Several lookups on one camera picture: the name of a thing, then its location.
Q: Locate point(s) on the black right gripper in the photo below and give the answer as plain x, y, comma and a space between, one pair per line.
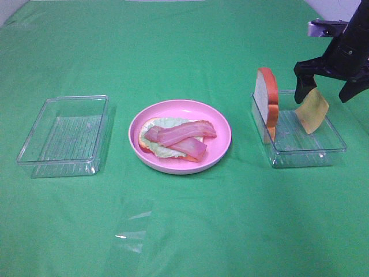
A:
346, 58

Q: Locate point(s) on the yellow cheese slice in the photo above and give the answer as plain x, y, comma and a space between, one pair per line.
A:
312, 111

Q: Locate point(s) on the bacon strip tray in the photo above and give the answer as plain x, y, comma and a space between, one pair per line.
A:
192, 146
173, 135

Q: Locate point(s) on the green lettuce leaf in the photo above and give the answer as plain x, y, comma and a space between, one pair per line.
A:
160, 151

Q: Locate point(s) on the toast bread slice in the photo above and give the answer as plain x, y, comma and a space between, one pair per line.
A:
191, 149

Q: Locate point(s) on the pink plate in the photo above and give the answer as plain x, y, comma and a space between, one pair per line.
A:
189, 109

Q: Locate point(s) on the green tablecloth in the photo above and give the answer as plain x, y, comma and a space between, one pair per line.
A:
241, 217

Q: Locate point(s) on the clear plastic film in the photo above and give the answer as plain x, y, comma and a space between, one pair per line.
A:
131, 229

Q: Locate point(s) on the clear plastic tray left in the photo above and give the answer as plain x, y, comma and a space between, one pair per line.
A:
67, 138

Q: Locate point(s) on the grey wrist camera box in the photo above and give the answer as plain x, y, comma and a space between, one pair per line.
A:
326, 28

